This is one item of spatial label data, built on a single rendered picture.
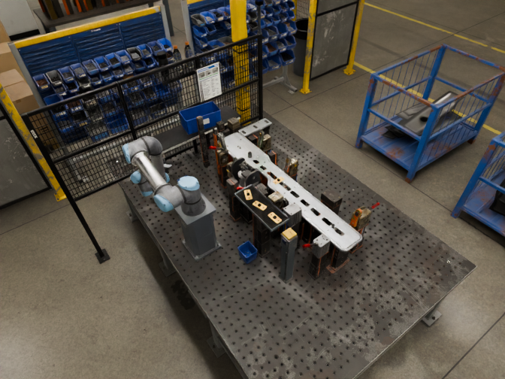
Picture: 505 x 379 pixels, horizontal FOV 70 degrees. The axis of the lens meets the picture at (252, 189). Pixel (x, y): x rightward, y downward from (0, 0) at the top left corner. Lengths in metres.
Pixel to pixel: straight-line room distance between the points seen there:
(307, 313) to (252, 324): 0.34
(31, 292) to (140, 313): 1.00
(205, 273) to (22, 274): 1.95
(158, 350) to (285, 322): 1.17
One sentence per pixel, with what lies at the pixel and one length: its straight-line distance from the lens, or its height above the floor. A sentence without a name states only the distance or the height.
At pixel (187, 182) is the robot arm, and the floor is 1.33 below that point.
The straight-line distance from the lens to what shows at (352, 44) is 5.95.
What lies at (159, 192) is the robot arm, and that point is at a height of 1.32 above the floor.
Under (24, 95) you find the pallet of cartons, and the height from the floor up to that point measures 0.74.
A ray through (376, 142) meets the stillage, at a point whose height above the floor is 0.16.
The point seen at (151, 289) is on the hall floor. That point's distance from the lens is 3.34.
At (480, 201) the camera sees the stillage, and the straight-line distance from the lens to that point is 4.14.
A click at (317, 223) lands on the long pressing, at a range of 2.34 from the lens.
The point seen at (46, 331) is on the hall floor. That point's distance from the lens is 3.50.
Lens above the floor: 2.79
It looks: 45 degrees down
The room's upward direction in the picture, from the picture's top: 2 degrees counter-clockwise
